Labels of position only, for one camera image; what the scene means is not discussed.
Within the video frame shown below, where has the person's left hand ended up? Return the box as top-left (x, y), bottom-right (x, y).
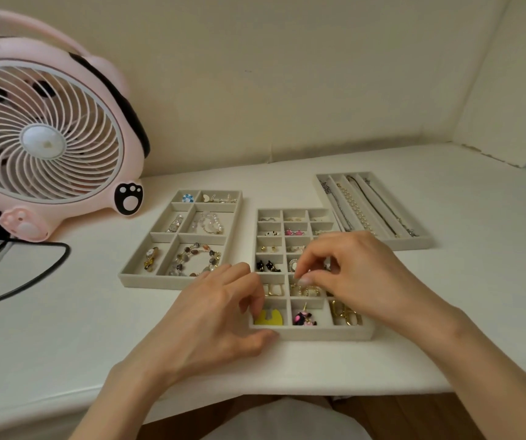
top-left (116, 262), bottom-right (281, 386)

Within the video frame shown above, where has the person's right hand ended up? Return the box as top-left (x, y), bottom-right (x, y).
top-left (293, 231), bottom-right (464, 345)

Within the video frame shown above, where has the grey necklace tray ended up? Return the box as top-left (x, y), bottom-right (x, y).
top-left (315, 171), bottom-right (435, 251)

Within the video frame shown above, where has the grey earring grid tray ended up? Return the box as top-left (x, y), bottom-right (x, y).
top-left (249, 207), bottom-right (377, 342)

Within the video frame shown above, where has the small pearl bead necklace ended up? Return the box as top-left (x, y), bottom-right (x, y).
top-left (336, 181), bottom-right (377, 237)

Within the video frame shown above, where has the brown cord necklace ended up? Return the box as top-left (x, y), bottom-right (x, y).
top-left (346, 175), bottom-right (399, 238)

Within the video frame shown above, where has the brown stone bead bracelet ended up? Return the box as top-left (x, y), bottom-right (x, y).
top-left (167, 242), bottom-right (223, 277)

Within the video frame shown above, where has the silver necklace pink charm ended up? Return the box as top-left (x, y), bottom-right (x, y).
top-left (363, 177), bottom-right (419, 238)

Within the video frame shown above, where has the pink black bow earring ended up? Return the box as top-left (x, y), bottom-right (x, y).
top-left (292, 304), bottom-right (318, 328)

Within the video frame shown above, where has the silver chain necklace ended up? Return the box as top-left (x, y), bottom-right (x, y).
top-left (320, 180), bottom-right (353, 232)

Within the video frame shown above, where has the grey bracelet tray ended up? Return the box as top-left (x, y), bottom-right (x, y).
top-left (118, 189), bottom-right (245, 291)

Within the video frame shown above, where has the white pearl bead bracelet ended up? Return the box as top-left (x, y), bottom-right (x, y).
top-left (188, 213), bottom-right (225, 236)

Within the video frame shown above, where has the white table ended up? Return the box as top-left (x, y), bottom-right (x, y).
top-left (0, 142), bottom-right (526, 440)

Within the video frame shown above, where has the pink animal-shaped desk fan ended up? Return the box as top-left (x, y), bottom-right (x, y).
top-left (0, 2), bottom-right (152, 243)

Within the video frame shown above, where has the black power cable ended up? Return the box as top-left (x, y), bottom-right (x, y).
top-left (0, 238), bottom-right (72, 310)

